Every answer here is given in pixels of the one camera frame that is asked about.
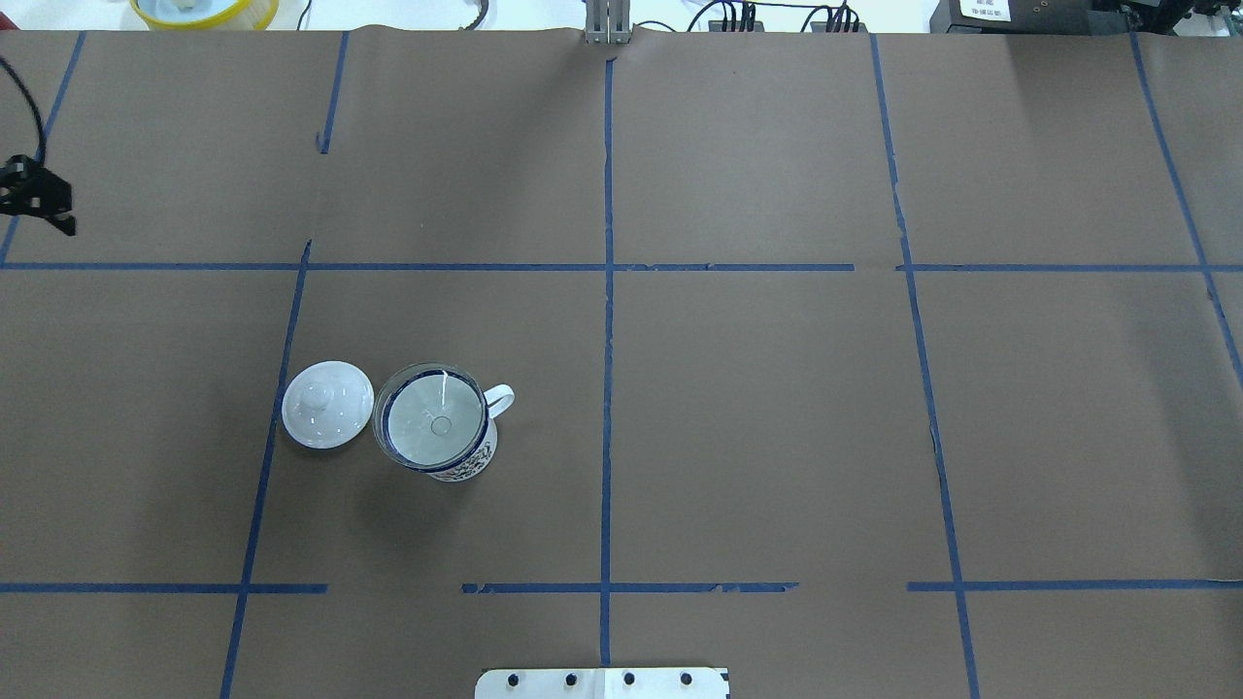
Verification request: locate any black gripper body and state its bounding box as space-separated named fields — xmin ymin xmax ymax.
xmin=1 ymin=154 xmax=75 ymax=218

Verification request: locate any white enamel mug lid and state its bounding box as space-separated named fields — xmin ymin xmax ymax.
xmin=281 ymin=361 xmax=375 ymax=449

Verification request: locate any clear glass funnel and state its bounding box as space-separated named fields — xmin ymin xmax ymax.
xmin=373 ymin=362 xmax=488 ymax=473

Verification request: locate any yellow tape roll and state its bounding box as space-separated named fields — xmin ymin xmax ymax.
xmin=128 ymin=1 xmax=281 ymax=31

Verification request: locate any white enamel mug blue rim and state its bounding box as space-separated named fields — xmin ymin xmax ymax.
xmin=380 ymin=369 xmax=516 ymax=484

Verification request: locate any long vertical blue tape strip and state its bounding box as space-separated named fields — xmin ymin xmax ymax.
xmin=598 ymin=58 xmax=617 ymax=668

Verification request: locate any long horizontal blue tape strip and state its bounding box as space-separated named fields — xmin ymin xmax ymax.
xmin=2 ymin=262 xmax=1242 ymax=275

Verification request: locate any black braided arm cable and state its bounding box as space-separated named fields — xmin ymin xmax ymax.
xmin=0 ymin=56 xmax=48 ymax=164

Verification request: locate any aluminium frame post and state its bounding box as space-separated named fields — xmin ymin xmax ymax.
xmin=583 ymin=0 xmax=633 ymax=45

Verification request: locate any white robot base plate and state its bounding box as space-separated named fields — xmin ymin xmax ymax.
xmin=474 ymin=667 xmax=731 ymax=698

